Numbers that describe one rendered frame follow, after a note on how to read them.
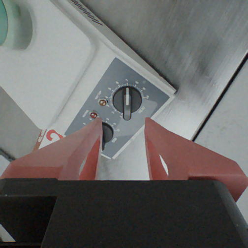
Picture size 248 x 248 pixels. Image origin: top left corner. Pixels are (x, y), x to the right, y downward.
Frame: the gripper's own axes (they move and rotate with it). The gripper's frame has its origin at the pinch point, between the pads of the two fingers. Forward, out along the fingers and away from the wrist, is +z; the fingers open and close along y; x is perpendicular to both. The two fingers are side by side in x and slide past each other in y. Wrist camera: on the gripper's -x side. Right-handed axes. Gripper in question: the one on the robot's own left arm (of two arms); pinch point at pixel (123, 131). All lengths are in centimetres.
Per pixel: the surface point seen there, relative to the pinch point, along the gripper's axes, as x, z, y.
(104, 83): -0.6, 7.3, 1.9
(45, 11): -6.8, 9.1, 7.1
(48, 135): 10.0, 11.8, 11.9
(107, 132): 5.5, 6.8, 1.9
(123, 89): -0.1, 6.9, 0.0
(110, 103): 1.7, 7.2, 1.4
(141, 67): -2.1, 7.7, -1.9
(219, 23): -5.7, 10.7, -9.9
